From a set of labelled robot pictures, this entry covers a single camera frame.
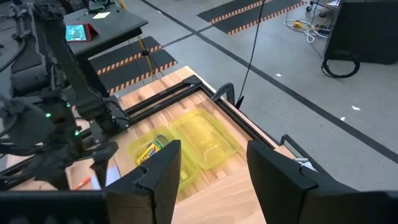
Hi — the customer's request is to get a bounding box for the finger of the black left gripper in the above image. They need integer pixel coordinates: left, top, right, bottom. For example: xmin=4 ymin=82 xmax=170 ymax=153
xmin=90 ymin=141 xmax=119 ymax=189

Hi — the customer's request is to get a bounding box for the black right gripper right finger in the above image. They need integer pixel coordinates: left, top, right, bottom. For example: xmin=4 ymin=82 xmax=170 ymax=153
xmin=247 ymin=139 xmax=358 ymax=224

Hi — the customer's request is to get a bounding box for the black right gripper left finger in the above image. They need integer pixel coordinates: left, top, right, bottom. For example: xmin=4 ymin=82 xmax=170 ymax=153
xmin=104 ymin=139 xmax=182 ymax=224

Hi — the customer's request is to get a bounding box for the green crayon box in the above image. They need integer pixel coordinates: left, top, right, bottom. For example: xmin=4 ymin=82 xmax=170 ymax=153
xmin=136 ymin=142 xmax=161 ymax=166

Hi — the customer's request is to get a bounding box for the orange marker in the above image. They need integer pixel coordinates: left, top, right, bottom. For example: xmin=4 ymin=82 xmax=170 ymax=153
xmin=73 ymin=175 xmax=93 ymax=191

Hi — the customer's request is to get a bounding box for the yellow translucent plastic box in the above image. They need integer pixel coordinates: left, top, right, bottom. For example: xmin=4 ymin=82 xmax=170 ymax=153
xmin=128 ymin=125 xmax=200 ymax=191

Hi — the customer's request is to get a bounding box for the yellow translucent box lid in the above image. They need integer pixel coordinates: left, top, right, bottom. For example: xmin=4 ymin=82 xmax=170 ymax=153
xmin=169 ymin=108 xmax=241 ymax=170

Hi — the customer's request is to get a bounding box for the white blue paper pad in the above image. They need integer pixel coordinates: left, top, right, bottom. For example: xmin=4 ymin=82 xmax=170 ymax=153
xmin=98 ymin=164 xmax=121 ymax=188

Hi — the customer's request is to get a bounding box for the black hazard-striped floor mat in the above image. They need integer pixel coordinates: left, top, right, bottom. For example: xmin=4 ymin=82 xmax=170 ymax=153
xmin=197 ymin=0 xmax=271 ymax=25
xmin=89 ymin=35 xmax=163 ymax=76
xmin=98 ymin=49 xmax=178 ymax=96
xmin=214 ymin=0 xmax=308 ymax=35

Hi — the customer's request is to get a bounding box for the tablet in red case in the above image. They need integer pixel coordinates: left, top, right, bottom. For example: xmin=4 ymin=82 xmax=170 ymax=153
xmin=64 ymin=22 xmax=100 ymax=43

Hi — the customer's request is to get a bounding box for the black desk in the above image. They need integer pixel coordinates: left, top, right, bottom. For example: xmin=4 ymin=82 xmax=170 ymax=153
xmin=62 ymin=3 xmax=149 ymax=98

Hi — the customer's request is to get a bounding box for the black cabinet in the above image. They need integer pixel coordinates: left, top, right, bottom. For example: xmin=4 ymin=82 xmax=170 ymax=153
xmin=324 ymin=0 xmax=398 ymax=65

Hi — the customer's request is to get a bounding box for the black table edge bracket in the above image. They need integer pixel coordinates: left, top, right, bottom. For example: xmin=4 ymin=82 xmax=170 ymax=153
xmin=279 ymin=133 xmax=327 ymax=175
xmin=211 ymin=82 xmax=236 ymax=106

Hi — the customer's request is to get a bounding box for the black aluminium table rail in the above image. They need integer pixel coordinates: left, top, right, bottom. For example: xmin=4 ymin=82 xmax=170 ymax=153
xmin=182 ymin=74 xmax=282 ymax=150
xmin=124 ymin=81 xmax=203 ymax=125

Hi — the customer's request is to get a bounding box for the yellow hanging cable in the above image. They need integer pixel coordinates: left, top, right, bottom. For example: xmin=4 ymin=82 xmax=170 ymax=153
xmin=136 ymin=35 xmax=156 ymax=82

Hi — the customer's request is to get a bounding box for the coiled black cable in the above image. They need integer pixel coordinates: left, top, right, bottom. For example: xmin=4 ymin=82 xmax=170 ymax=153
xmin=320 ymin=50 xmax=361 ymax=79

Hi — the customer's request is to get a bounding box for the black hanging cable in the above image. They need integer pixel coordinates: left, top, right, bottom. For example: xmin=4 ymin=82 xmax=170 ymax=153
xmin=235 ymin=0 xmax=266 ymax=110

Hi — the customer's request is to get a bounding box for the green cable bundle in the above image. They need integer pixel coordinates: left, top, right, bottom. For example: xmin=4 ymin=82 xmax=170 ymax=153
xmin=88 ymin=0 xmax=110 ymax=14

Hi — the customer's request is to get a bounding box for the white cable yellow plug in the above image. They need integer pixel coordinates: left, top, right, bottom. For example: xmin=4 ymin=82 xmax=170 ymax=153
xmin=282 ymin=18 xmax=331 ymax=44

